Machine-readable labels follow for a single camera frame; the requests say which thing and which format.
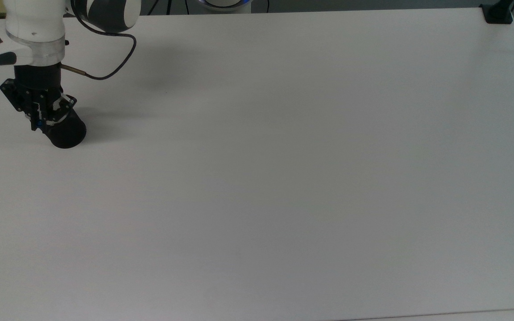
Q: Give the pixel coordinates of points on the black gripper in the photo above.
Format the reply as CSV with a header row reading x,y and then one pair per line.
x,y
38,82

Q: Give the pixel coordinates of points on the blue and white marker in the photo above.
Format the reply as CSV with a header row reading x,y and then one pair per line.
x,y
38,119

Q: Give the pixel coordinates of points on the black mesh pen cup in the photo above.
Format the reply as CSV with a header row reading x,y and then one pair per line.
x,y
67,133

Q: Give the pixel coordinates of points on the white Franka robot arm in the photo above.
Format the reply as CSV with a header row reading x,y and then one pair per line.
x,y
34,26

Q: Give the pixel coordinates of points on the black corner clamp mount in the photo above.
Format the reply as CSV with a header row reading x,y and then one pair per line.
x,y
498,13

